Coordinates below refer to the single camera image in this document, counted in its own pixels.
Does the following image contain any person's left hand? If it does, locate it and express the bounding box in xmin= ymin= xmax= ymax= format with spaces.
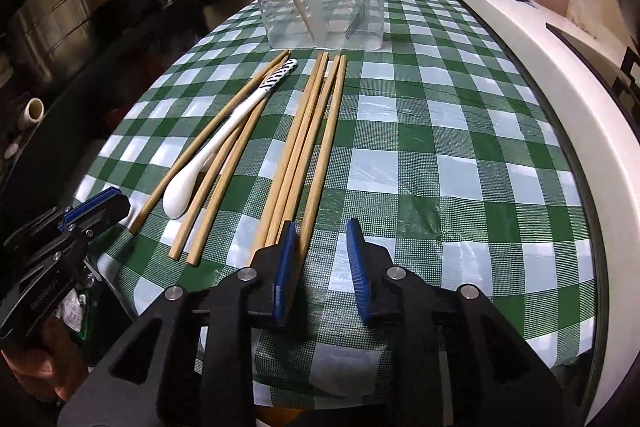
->
xmin=0 ymin=317 xmax=88 ymax=405

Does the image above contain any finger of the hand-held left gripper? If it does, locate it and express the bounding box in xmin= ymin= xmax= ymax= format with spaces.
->
xmin=4 ymin=187 xmax=123 ymax=259
xmin=59 ymin=198 xmax=132 ymax=259

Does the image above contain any green white checked tablecloth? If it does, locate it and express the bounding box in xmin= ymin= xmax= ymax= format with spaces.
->
xmin=72 ymin=0 xmax=600 ymax=410

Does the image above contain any stainless steel stockpot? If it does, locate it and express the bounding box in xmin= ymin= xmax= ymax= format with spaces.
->
xmin=6 ymin=0 xmax=102 ymax=94

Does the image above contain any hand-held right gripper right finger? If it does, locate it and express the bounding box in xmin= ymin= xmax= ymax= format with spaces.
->
xmin=346 ymin=217 xmax=588 ymax=427

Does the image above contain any small white cup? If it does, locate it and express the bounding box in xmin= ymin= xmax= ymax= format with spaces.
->
xmin=24 ymin=98 xmax=47 ymax=126

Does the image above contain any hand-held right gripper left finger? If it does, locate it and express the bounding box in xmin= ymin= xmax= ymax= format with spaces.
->
xmin=57 ymin=220 xmax=298 ymax=427

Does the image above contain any black induction cooktop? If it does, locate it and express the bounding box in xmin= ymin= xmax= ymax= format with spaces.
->
xmin=546 ymin=23 xmax=640 ymax=134

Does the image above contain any green packet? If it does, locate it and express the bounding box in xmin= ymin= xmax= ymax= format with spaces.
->
xmin=59 ymin=289 xmax=97 ymax=344

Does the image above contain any white spoon zebra striped handle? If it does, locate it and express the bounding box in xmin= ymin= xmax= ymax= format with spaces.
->
xmin=163 ymin=58 xmax=299 ymax=220

